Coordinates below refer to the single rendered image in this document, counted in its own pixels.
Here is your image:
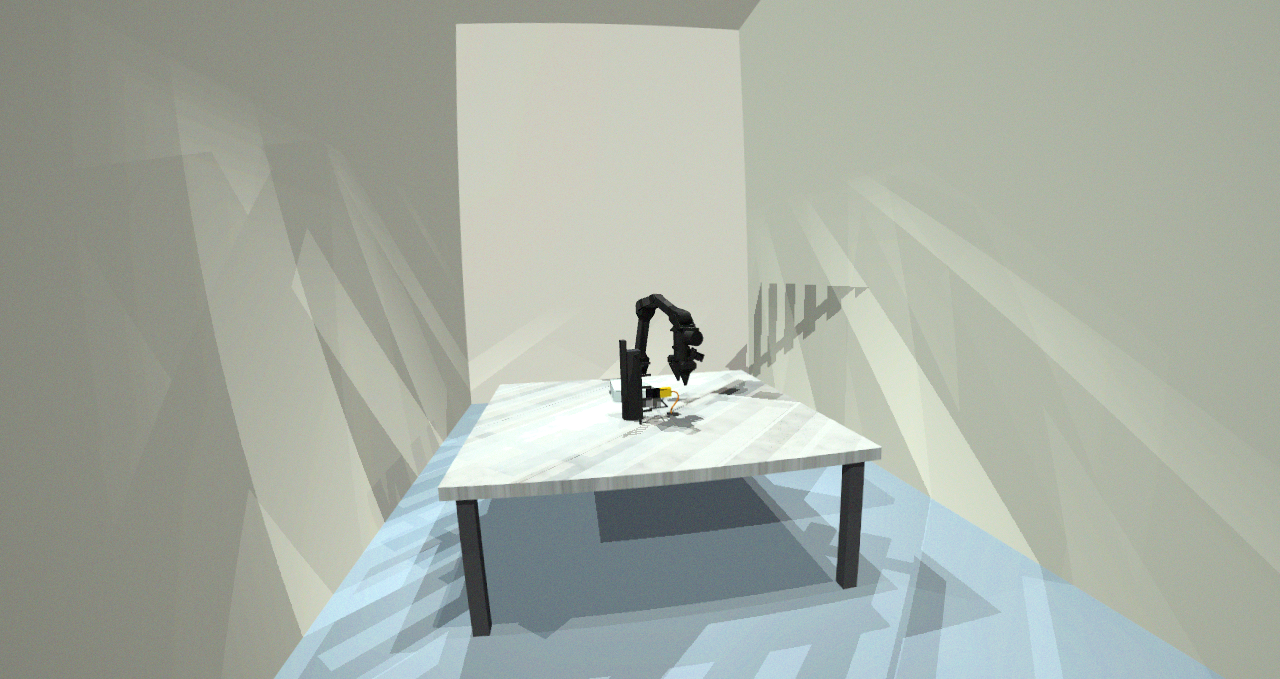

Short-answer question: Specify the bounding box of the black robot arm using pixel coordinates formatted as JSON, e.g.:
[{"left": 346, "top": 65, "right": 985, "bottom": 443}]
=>
[{"left": 635, "top": 293, "right": 705, "bottom": 363}]

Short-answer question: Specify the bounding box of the yellow power plug with orange cord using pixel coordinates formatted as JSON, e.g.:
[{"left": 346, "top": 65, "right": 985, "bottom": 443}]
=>
[{"left": 646, "top": 387, "right": 678, "bottom": 413}]

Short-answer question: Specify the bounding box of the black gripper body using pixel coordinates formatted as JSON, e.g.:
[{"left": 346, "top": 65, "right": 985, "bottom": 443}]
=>
[{"left": 667, "top": 345, "right": 698, "bottom": 370}]

